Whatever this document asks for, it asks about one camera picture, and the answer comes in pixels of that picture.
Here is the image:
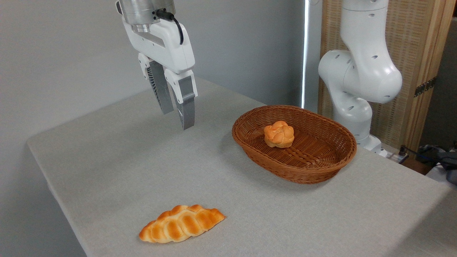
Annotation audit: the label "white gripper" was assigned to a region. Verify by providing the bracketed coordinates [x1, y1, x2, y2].
[121, 16, 198, 131]

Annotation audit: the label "round knotted bread roll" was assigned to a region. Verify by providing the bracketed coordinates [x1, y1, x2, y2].
[263, 121, 295, 148]

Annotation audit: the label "long braided bread loaf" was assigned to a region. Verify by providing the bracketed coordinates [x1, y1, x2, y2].
[139, 204, 226, 244]

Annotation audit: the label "brown woven wicker basket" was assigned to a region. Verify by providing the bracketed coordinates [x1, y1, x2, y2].
[232, 105, 357, 185]

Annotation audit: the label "grey tablecloth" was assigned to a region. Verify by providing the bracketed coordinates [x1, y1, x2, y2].
[26, 77, 457, 257]

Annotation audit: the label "white power strip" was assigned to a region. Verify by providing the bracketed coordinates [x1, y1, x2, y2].
[379, 147, 410, 164]

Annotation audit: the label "wooden rattan folding screen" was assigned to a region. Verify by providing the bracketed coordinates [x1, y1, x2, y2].
[318, 0, 457, 152]

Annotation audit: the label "metal screen hinge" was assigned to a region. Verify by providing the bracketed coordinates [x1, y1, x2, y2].
[414, 77, 437, 97]

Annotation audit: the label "dark blue-grey bundle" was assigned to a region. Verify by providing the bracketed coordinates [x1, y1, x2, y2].
[418, 144, 457, 186]

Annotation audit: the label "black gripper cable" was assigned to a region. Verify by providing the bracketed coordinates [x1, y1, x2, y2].
[156, 9, 185, 46]

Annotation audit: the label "black plug with cable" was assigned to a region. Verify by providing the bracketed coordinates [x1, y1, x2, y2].
[398, 145, 451, 168]

